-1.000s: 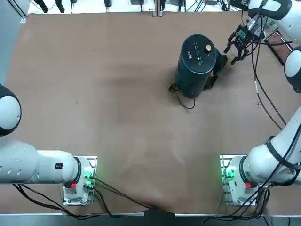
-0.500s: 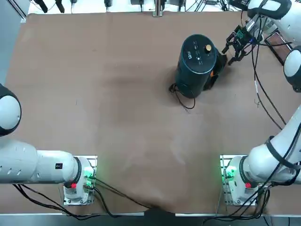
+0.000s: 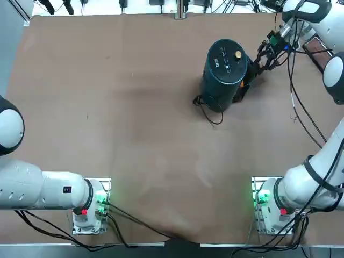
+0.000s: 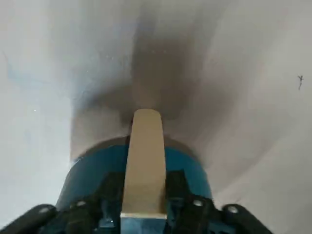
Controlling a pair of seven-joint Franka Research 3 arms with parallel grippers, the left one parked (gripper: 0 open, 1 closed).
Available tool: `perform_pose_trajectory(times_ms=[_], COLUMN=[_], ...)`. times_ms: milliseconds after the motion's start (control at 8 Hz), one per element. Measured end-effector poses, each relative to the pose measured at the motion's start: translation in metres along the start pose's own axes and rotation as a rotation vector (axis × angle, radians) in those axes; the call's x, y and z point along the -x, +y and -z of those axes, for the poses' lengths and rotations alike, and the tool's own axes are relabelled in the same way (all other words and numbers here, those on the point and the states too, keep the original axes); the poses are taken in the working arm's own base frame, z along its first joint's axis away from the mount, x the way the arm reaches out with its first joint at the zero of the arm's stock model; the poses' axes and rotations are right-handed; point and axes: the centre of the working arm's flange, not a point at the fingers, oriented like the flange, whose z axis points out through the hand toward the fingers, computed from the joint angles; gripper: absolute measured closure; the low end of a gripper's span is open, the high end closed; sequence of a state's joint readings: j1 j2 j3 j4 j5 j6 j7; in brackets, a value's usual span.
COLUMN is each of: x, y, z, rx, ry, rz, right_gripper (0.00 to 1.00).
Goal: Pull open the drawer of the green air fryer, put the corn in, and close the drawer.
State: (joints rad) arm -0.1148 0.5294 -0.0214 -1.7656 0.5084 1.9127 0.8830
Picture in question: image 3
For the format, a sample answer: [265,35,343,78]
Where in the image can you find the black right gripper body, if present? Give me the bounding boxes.
[264,40,289,59]

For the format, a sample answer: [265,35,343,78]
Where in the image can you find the green air fryer body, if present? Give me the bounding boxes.
[200,39,248,112]

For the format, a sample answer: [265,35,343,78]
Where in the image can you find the black table edge block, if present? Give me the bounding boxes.
[164,238,202,258]

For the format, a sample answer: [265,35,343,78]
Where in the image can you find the wire glass rack wooden tray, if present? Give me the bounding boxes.
[302,37,334,74]

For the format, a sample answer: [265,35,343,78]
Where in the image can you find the black arm cable white tag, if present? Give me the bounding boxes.
[286,18,328,149]

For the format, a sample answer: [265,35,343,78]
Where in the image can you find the black air fryer power cord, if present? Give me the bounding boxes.
[192,95,224,125]

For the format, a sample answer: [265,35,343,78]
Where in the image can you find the aluminium profile rail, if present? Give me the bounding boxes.
[8,0,32,26]
[174,0,187,20]

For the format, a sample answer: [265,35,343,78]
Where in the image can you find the black right base cables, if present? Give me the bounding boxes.
[231,204,312,256]

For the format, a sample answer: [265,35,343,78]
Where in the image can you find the black base cables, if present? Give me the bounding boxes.
[231,204,312,256]
[15,201,173,252]

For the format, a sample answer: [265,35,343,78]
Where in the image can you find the black left base cables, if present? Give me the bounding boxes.
[15,201,173,252]

